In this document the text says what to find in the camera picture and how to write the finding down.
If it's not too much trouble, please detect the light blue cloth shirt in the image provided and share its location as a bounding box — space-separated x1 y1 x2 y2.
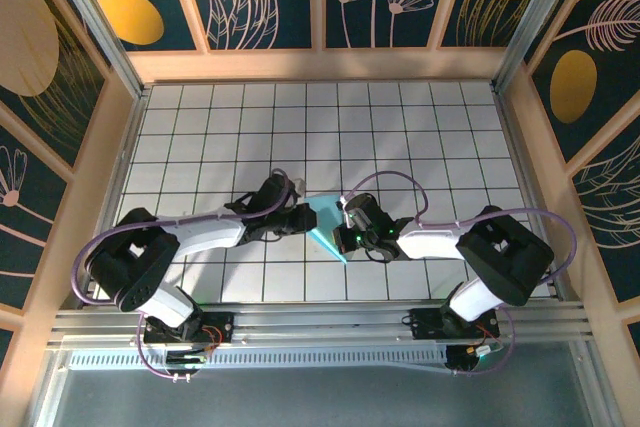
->
303 193 351 267

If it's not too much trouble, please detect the grey metal sheet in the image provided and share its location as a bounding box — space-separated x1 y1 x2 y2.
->
49 366 596 427

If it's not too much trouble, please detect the wide aluminium extrusion beam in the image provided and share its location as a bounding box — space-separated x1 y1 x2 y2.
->
47 299 599 348

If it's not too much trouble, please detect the black connector module green light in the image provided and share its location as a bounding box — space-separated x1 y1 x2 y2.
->
163 346 210 373

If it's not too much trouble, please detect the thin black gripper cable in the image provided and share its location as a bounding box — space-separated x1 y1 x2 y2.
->
366 244 400 265

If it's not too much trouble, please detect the black base plate of right arm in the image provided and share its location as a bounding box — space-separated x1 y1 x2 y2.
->
408 306 500 341

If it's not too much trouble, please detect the black base plate of left arm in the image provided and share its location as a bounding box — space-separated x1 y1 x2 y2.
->
143 310 235 347

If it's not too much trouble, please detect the white slotted cable duct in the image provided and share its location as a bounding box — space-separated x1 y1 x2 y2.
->
67 346 451 372

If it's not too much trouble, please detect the black round mount circuit board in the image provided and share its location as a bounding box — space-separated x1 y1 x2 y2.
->
443 341 505 377

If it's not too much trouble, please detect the aluminium side rail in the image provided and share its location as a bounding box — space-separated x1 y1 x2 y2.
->
491 80 571 302
74 81 154 308

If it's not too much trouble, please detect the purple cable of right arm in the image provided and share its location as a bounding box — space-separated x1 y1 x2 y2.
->
342 170 579 378

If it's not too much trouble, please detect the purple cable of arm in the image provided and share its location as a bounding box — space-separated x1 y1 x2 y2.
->
342 170 579 378
72 169 296 381

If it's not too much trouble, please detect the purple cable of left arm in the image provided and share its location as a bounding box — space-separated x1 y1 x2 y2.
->
72 169 296 381

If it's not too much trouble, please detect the aluminium upright post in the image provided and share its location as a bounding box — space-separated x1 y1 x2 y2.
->
492 0 587 93
41 0 146 101

